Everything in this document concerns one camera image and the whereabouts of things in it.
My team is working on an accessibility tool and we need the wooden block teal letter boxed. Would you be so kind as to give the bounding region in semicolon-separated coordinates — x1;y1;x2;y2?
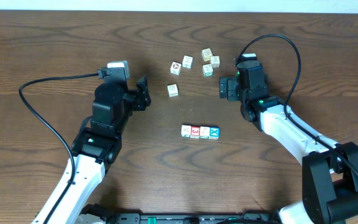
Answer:
202;64;214;77

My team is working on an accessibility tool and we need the right black cable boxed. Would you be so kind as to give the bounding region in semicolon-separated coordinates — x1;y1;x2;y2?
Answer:
234;33;358;224

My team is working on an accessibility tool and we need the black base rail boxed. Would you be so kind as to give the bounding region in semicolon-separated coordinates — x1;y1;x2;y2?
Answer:
75;204;281;224

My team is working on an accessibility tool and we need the wooden block upper left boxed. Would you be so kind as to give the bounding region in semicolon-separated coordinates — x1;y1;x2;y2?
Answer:
182;55;193;69

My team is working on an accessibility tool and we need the wooden block red number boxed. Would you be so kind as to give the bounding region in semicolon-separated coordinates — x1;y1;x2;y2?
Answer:
190;126;200;139

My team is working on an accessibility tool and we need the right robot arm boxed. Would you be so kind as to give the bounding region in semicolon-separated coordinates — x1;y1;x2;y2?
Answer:
219;60;358;223

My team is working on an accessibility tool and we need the blue letter block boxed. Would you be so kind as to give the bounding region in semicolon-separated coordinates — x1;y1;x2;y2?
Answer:
209;127;220;139

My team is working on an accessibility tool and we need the wooden block near blue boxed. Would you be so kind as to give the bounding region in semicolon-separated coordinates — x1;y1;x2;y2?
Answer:
167;84;178;97

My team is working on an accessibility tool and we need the wooden block red picture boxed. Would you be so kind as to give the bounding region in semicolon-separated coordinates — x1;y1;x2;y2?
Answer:
170;62;181;75

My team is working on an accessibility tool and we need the wooden block upper right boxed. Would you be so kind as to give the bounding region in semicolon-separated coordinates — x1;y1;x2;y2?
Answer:
210;55;221;68

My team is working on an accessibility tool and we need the black cable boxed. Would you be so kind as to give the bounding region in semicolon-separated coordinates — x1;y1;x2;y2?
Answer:
234;33;358;224
18;72;105;224

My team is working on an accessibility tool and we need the wooden block green letter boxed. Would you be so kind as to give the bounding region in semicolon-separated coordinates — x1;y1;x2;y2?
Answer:
200;126;210;139

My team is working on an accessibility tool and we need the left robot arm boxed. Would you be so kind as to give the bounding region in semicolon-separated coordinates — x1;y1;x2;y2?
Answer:
34;61;151;223

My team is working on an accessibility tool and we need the wooden block yellow edge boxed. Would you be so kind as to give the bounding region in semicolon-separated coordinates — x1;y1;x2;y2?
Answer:
201;48;213;62

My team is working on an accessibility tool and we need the left black cable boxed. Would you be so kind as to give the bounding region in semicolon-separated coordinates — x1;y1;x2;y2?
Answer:
18;72;105;224

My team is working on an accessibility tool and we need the wooden block teal side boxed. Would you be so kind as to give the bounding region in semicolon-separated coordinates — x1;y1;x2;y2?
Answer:
181;124;191;138

